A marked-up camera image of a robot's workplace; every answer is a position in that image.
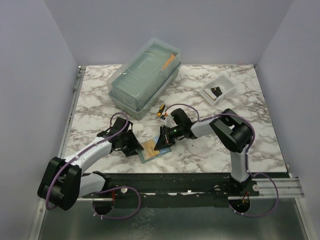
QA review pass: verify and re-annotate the black VIP card in tray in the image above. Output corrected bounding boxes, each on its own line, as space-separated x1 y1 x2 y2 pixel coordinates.
210 86 223 98

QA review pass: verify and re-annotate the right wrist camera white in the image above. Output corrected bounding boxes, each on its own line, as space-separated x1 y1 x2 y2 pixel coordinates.
163 113 176 128

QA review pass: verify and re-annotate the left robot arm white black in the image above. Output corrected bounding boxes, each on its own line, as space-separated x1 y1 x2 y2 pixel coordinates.
37 117 143 211

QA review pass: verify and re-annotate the orange tool inside box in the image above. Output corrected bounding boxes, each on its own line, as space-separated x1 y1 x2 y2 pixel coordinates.
161 53 176 71

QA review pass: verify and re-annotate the green leather card holder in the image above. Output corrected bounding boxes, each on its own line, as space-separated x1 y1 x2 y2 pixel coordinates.
138 136 172 164

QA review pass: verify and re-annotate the yellow black small screwdriver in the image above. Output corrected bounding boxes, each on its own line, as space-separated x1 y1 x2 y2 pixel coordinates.
157 104 168 117

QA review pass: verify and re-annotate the white card tray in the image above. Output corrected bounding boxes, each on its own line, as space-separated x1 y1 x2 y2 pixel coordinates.
199 74 237 106

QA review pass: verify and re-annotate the clear plastic storage box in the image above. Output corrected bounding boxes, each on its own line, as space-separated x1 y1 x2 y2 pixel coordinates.
107 38 181 120

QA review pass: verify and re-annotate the stack of cards in tray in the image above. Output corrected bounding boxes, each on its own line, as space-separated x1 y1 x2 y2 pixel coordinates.
203 88 217 101

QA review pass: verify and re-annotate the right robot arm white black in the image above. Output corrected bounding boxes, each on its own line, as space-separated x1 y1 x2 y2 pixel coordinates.
154 108 255 196

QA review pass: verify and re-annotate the black front mounting rail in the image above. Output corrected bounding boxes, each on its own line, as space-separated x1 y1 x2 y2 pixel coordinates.
82 172 261 210

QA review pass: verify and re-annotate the gold credit card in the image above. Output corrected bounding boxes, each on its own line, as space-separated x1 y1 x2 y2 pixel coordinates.
142 139 160 160

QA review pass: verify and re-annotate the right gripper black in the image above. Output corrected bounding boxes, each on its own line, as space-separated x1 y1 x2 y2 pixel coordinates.
155 125 184 152

